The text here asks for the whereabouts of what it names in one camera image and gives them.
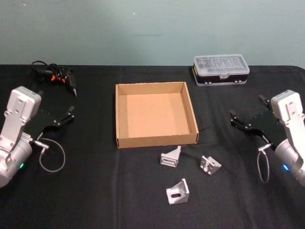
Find black table cloth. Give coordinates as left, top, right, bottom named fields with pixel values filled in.
left=0, top=63, right=305, bottom=229

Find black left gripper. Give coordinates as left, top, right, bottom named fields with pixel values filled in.
left=23, top=90, right=75, bottom=141

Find right gripper thin cable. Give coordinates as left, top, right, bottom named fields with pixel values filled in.
left=257, top=144, right=275, bottom=183

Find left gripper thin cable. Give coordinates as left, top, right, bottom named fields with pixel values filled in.
left=32, top=138, right=66, bottom=173

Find clear plastic case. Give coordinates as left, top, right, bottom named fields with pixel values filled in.
left=191, top=55, right=251, bottom=87

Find black corded tool orange parts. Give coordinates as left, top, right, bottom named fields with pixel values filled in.
left=30, top=60, right=79, bottom=98

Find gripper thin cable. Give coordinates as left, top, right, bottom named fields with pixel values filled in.
left=32, top=138, right=66, bottom=173
left=257, top=144, right=275, bottom=183

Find shallow brown cardboard tray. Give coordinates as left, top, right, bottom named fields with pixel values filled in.
left=115, top=81, right=200, bottom=149

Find silver metal corner bracket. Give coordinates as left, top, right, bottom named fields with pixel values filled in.
left=199, top=155, right=223, bottom=176
left=160, top=145, right=182, bottom=168
left=165, top=178, right=191, bottom=207

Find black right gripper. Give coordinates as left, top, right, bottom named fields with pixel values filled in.
left=229, top=94, right=288, bottom=148

